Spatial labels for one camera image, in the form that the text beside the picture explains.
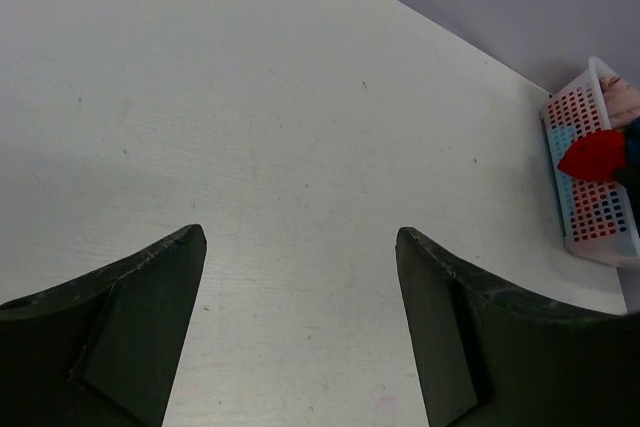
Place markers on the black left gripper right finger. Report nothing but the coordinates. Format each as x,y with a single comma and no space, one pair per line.
491,353

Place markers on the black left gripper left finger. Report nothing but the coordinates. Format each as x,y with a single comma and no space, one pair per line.
102,349

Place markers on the dark blue t shirt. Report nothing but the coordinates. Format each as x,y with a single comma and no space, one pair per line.
632,139

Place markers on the white perforated plastic basket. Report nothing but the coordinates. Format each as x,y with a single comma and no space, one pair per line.
597,220

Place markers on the red t shirt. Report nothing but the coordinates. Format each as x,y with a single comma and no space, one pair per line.
595,157

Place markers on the beige pink t shirt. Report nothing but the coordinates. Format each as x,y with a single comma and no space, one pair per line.
621,100

